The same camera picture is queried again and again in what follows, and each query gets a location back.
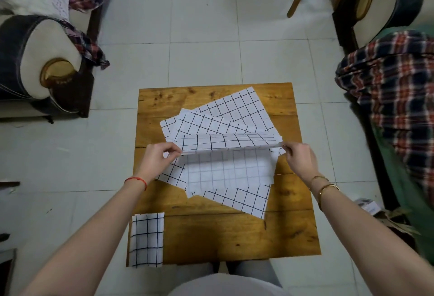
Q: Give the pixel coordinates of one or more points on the person's left hand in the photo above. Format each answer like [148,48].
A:
[156,160]

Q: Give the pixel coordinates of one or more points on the person's left forearm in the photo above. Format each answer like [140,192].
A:
[84,238]

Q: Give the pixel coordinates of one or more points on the green cloth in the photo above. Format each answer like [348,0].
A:
[413,211]

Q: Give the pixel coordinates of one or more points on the long cream and denim sofa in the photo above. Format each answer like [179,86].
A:
[386,0]

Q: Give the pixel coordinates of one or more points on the dark red refrigerator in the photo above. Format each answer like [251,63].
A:
[6,272]

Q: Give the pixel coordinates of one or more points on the cream and denim armchair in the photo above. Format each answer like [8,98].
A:
[27,51]

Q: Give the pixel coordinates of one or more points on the person's denim trousers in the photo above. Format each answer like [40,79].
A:
[251,268]

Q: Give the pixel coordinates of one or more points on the small white orange box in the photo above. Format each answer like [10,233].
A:
[368,205]

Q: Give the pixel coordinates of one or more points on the gold bangle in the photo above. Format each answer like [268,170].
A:
[327,189]

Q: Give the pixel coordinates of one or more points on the person's right forearm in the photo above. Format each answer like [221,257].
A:
[373,238]

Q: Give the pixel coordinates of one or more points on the person's white shirt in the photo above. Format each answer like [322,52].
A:
[227,287]

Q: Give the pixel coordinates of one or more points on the red plaid blanket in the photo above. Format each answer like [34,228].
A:
[393,85]

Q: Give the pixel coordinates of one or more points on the person's right hand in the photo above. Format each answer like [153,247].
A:
[301,163]

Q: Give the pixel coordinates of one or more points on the pile of grid cloths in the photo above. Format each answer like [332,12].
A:
[237,102]

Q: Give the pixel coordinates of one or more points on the wooden table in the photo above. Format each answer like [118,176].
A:
[220,238]

